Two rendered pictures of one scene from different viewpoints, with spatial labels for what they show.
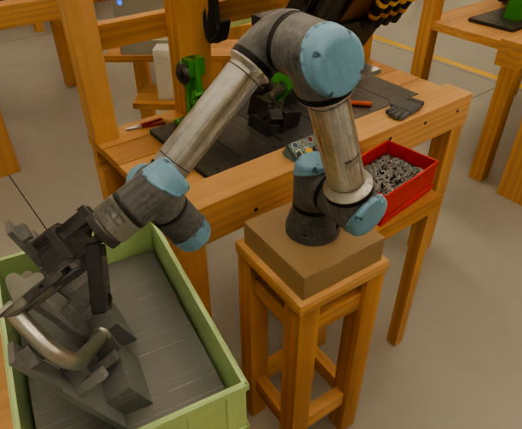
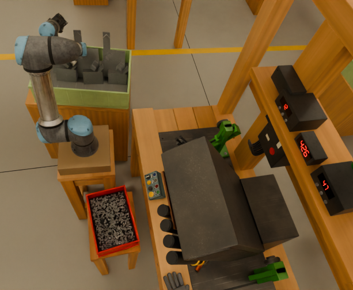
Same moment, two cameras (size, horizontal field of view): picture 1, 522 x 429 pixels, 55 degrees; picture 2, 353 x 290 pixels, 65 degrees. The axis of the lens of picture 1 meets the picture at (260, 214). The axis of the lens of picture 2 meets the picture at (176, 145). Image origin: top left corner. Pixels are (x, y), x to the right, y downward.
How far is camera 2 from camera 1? 1.95 m
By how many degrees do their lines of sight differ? 64
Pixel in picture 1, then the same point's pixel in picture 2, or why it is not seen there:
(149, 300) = not seen: hidden behind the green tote
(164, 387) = (60, 84)
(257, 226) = (101, 127)
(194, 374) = not seen: hidden behind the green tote
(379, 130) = (158, 250)
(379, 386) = (86, 243)
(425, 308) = not seen: outside the picture
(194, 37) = (255, 134)
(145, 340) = (81, 86)
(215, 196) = (139, 128)
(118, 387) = (59, 67)
